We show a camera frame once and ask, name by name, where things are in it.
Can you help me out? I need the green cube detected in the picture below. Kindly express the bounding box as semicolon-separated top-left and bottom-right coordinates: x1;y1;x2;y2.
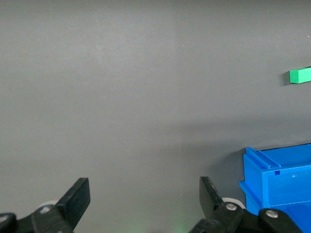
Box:
289;66;311;84

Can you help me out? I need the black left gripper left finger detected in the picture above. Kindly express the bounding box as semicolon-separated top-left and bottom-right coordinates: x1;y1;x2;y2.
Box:
0;177;91;233

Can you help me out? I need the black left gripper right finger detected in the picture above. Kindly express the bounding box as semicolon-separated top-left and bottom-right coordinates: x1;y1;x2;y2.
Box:
189;176;302;233

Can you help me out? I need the dark grey table mat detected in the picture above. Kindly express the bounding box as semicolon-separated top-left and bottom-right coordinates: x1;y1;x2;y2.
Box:
0;0;311;233

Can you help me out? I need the blue plastic storage bin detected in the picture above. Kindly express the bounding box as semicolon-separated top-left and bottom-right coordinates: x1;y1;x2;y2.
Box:
239;143;311;233

